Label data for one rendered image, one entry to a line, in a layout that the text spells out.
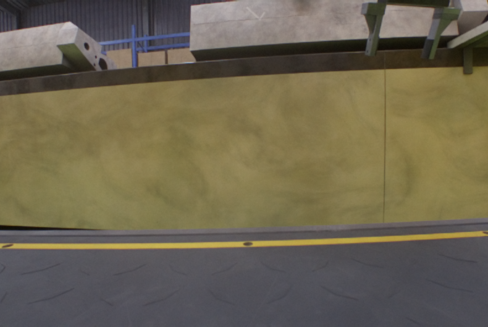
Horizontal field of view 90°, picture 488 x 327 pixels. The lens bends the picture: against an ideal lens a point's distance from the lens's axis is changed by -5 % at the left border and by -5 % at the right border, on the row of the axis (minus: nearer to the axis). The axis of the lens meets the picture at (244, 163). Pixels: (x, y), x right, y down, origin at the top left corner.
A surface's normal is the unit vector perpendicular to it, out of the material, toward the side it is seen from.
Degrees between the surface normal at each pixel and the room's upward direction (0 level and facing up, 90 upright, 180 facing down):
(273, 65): 90
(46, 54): 80
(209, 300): 0
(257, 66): 90
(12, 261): 0
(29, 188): 90
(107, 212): 90
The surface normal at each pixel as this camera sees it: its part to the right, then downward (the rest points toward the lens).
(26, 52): -0.13, -0.09
